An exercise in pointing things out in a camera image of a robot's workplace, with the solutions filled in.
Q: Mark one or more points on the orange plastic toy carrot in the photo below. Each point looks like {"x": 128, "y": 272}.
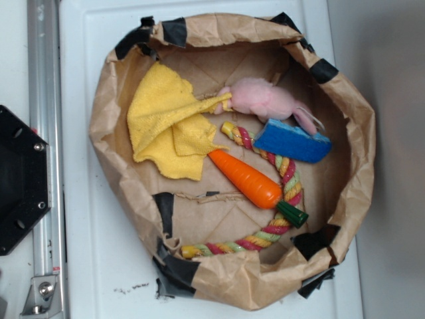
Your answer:
{"x": 257, "y": 187}

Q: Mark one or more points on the yellow microfiber cloth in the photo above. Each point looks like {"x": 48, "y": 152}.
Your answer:
{"x": 167, "y": 125}

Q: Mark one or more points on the pink plush toy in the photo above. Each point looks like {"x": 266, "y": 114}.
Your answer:
{"x": 259, "y": 97}

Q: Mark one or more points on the blue sponge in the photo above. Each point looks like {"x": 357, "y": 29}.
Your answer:
{"x": 293, "y": 142}

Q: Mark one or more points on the brown paper bag bin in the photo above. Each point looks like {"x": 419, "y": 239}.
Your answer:
{"x": 207, "y": 239}

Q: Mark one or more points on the aluminium extrusion rail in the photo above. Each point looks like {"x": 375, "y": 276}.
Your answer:
{"x": 49, "y": 235}

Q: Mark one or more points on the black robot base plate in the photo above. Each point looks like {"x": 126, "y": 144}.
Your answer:
{"x": 24, "y": 180}

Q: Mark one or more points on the metal corner bracket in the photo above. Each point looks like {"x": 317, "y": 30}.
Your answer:
{"x": 43, "y": 300}

